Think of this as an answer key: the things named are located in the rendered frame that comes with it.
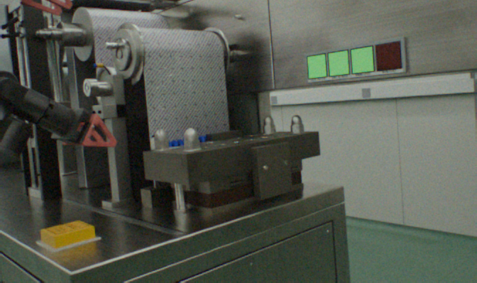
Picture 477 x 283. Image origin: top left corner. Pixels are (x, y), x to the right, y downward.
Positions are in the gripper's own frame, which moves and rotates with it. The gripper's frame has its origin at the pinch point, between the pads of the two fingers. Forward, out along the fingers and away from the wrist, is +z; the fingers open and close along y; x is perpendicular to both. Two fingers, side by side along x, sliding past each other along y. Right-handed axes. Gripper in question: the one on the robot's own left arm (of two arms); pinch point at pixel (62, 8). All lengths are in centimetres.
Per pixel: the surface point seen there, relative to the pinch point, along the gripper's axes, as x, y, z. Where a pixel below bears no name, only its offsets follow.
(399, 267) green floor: 35, -49, 251
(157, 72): -0.1, 6.6, 23.0
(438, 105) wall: 151, -47, 238
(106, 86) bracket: -7.3, -1.6, 17.6
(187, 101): -0.6, 6.5, 33.6
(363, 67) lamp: 15, 42, 47
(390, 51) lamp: 17, 49, 45
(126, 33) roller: 4.0, 2.9, 13.4
